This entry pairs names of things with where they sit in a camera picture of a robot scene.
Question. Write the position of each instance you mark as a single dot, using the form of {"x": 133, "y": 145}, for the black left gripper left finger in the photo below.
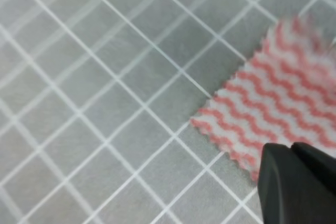
{"x": 289, "y": 192}

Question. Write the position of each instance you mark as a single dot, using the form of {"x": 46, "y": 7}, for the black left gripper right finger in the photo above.
{"x": 319, "y": 163}

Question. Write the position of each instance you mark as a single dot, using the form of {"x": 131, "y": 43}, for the pink white wavy-striped towel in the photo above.
{"x": 285, "y": 93}

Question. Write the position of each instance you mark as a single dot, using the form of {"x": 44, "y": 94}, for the grey grid-patterned tablecloth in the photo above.
{"x": 96, "y": 100}

